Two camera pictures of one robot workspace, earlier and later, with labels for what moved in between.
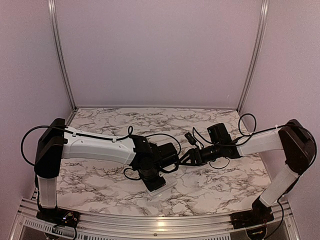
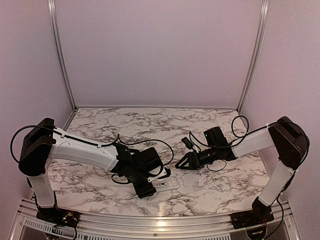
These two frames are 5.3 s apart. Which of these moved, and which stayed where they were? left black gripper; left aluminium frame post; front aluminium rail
Moved: left black gripper
Stayed: left aluminium frame post; front aluminium rail
